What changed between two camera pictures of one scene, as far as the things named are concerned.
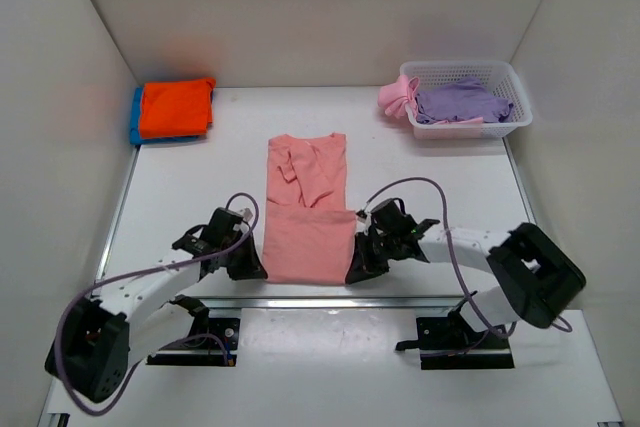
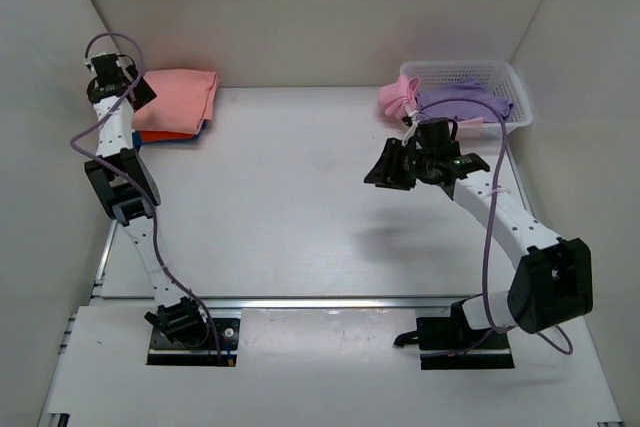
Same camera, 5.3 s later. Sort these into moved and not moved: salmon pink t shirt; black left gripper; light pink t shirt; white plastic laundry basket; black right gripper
Moved: salmon pink t shirt; black left gripper; black right gripper
Not moved: white plastic laundry basket; light pink t shirt
